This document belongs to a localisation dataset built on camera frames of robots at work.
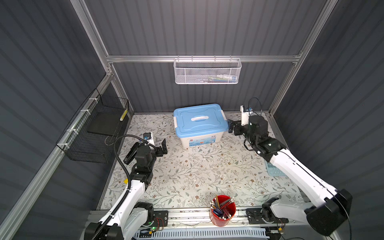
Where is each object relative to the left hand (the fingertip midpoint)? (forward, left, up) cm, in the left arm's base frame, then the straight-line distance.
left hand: (156, 139), depth 81 cm
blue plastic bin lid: (+15, -25, -2) cm, 30 cm away
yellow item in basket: (+14, +18, +7) cm, 24 cm away
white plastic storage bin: (+7, -27, -12) cm, 30 cm away
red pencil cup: (-34, -32, -10) cm, 48 cm away
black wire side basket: (-2, +30, +8) cm, 31 cm away
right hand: (+2, -43, +11) cm, 45 cm away
